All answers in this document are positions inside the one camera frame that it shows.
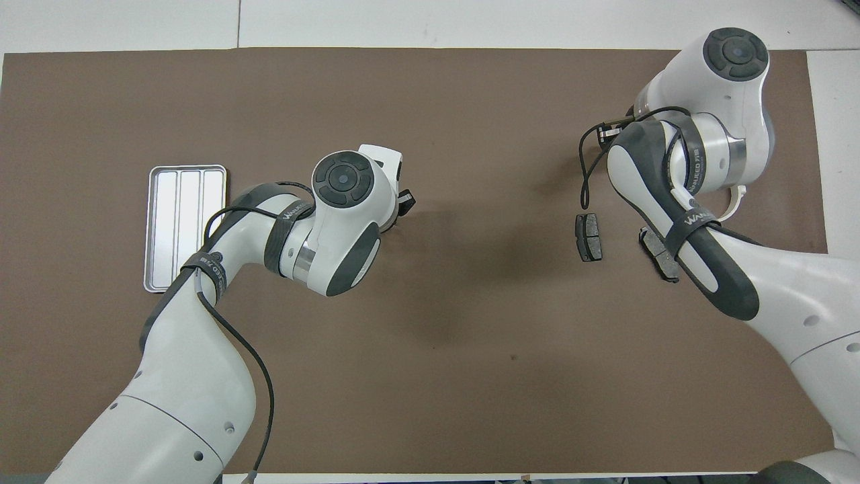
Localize silver metal tray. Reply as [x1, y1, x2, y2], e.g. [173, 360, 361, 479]
[143, 164, 228, 294]

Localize white curved plastic bracket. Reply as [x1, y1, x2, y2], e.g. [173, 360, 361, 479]
[719, 185, 748, 223]

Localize dark rectangular brake pad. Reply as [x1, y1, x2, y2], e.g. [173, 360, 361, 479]
[575, 213, 603, 263]

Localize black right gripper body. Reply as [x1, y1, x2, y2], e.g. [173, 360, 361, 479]
[597, 117, 636, 145]

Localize brown table mat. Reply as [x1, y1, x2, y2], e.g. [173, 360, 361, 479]
[0, 47, 853, 475]

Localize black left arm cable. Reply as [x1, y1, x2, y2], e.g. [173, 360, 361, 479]
[202, 181, 316, 484]

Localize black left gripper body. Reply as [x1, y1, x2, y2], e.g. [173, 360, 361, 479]
[384, 190, 417, 233]

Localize grey angled brake pad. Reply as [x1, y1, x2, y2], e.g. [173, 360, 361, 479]
[638, 227, 681, 284]

